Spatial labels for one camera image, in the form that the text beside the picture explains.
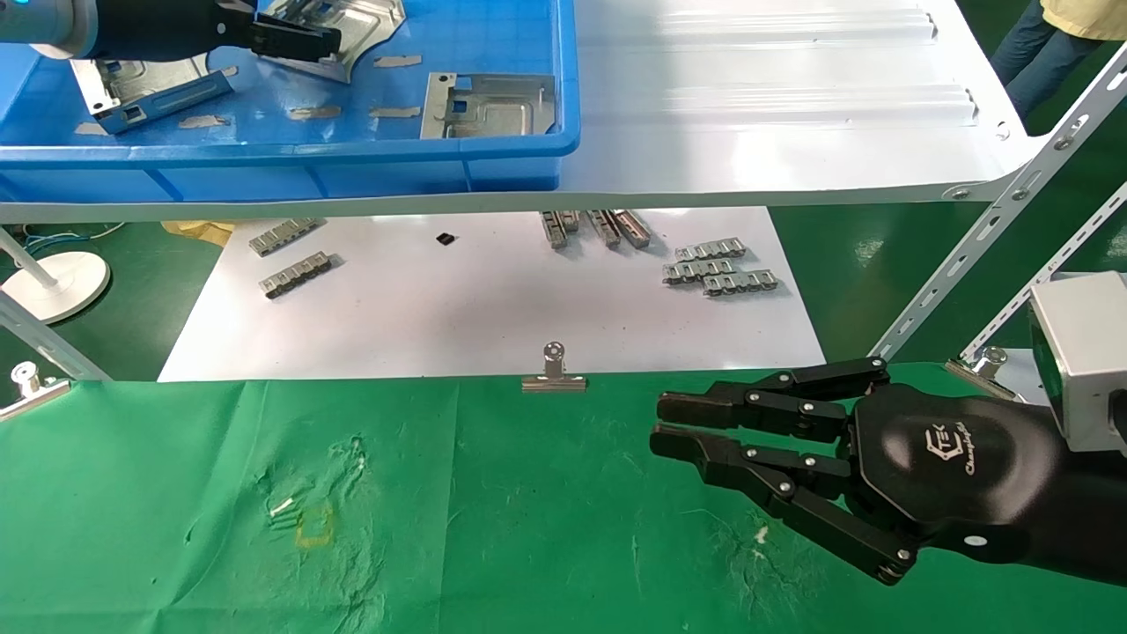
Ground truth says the grey metal clip strip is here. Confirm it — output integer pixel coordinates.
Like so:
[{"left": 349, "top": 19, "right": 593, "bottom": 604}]
[
  {"left": 703, "top": 269, "right": 779, "bottom": 298},
  {"left": 260, "top": 251, "right": 335, "bottom": 299},
  {"left": 663, "top": 258, "right": 735, "bottom": 286},
  {"left": 675, "top": 238, "right": 748, "bottom": 262},
  {"left": 249, "top": 217, "right": 320, "bottom": 257}
]

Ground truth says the flat sheet metal bracket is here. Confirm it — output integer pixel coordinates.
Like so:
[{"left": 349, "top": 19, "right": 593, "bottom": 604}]
[{"left": 421, "top": 72, "right": 557, "bottom": 140}]

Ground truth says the white metal shelf board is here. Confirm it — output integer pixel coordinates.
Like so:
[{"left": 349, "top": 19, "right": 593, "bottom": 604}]
[{"left": 0, "top": 0, "right": 1049, "bottom": 224}]

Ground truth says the yellow cloth bag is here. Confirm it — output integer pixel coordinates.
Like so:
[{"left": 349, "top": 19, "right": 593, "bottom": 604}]
[{"left": 162, "top": 220, "right": 237, "bottom": 247}]

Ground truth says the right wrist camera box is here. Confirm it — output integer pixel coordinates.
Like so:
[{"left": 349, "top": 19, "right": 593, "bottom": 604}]
[{"left": 1028, "top": 271, "right": 1127, "bottom": 453}]

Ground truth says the white round lamp stand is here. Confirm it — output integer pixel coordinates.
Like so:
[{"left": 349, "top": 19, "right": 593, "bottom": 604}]
[{"left": 0, "top": 227, "right": 112, "bottom": 325}]

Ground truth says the silver binder clip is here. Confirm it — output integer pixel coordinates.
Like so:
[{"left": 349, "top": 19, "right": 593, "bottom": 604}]
[
  {"left": 946, "top": 346, "right": 1027, "bottom": 403},
  {"left": 0, "top": 361, "right": 72, "bottom": 423},
  {"left": 521, "top": 342, "right": 589, "bottom": 394}
]

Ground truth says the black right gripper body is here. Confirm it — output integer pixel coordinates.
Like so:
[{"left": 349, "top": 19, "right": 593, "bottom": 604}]
[{"left": 847, "top": 385, "right": 1068, "bottom": 564}]

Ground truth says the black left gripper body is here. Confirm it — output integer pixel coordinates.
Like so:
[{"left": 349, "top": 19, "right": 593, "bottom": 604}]
[{"left": 92, "top": 0, "right": 256, "bottom": 63}]

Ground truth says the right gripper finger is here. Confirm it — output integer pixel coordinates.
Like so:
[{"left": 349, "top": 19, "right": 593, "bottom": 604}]
[
  {"left": 649, "top": 424, "right": 922, "bottom": 586},
  {"left": 657, "top": 357, "right": 891, "bottom": 444}
]

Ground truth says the blue plastic bin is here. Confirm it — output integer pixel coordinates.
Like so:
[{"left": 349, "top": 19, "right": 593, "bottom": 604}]
[{"left": 0, "top": 0, "right": 582, "bottom": 205}]

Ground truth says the U-shaped sheet metal bracket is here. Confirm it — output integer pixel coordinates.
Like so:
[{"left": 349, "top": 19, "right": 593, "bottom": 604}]
[{"left": 70, "top": 53, "right": 235, "bottom": 136}]

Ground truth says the person in blue jeans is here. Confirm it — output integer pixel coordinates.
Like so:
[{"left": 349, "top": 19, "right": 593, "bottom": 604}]
[{"left": 991, "top": 0, "right": 1127, "bottom": 120}]

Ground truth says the sheet metal bracket curved cutout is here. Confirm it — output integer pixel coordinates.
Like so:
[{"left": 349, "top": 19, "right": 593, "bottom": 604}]
[{"left": 262, "top": 0, "right": 408, "bottom": 85}]

